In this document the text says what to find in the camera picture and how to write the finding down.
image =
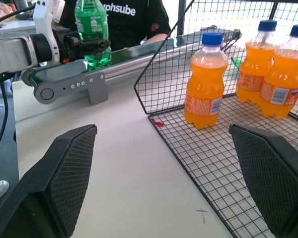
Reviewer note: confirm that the colourful snack bag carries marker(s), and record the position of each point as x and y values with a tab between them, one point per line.
1	10

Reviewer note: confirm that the small red scrap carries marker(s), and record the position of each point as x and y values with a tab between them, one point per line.
157	122

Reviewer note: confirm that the orange soda bottle blue cap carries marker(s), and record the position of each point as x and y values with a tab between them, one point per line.
283	79
204	94
253	69

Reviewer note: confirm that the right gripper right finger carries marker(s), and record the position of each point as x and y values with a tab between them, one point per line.
270	173

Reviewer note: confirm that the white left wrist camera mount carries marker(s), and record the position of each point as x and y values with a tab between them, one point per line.
43	22

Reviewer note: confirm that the person in black shirt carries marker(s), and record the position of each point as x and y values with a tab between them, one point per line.
134	24

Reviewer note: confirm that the green soda bottle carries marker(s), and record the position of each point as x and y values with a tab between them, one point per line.
92	22

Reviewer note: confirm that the grey conveyor with green belt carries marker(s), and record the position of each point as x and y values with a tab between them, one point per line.
64	85

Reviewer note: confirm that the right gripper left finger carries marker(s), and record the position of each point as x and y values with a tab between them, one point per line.
64	178

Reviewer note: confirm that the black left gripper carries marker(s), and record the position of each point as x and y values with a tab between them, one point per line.
64	47

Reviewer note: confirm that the dark metal post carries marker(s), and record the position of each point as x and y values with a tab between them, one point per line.
181	17

